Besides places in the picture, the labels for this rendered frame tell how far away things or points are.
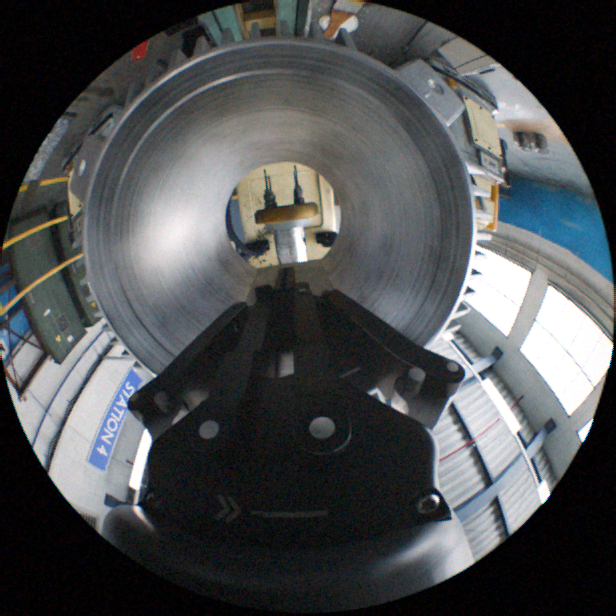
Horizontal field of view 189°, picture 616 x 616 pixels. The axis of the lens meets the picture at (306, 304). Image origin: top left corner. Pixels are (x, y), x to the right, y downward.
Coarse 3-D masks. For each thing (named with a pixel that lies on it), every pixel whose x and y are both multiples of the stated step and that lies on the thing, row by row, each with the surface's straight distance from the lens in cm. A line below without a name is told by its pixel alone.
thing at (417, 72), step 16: (416, 64) 8; (416, 80) 8; (432, 80) 8; (432, 96) 8; (448, 96) 8; (448, 112) 8; (96, 144) 9; (80, 160) 10; (80, 176) 10; (80, 192) 10
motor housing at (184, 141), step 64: (192, 64) 8; (256, 64) 8; (320, 64) 8; (128, 128) 9; (192, 128) 11; (256, 128) 13; (320, 128) 12; (384, 128) 9; (448, 128) 7; (128, 192) 10; (192, 192) 16; (384, 192) 13; (448, 192) 8; (128, 256) 11; (192, 256) 17; (384, 256) 13; (448, 256) 9; (128, 320) 11; (192, 320) 13; (384, 320) 11; (448, 320) 9
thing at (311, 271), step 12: (288, 264) 25; (300, 264) 25; (312, 264) 24; (264, 276) 23; (276, 276) 22; (300, 276) 21; (312, 276) 20; (324, 276) 20; (252, 288) 20; (312, 288) 18; (324, 288) 18; (252, 300) 18
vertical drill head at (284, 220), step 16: (272, 192) 59; (272, 208) 47; (288, 208) 46; (304, 208) 47; (272, 224) 50; (288, 224) 48; (304, 224) 50; (288, 240) 51; (304, 240) 54; (288, 256) 52; (304, 256) 54
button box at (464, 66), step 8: (456, 40) 34; (464, 40) 34; (440, 48) 36; (448, 48) 35; (456, 48) 35; (464, 48) 34; (472, 48) 34; (448, 56) 36; (456, 56) 35; (464, 56) 34; (472, 56) 34; (480, 56) 34; (488, 56) 33; (456, 64) 35; (464, 64) 35; (472, 64) 34; (480, 64) 34; (488, 64) 33; (496, 64) 34; (464, 72) 35; (472, 72) 35
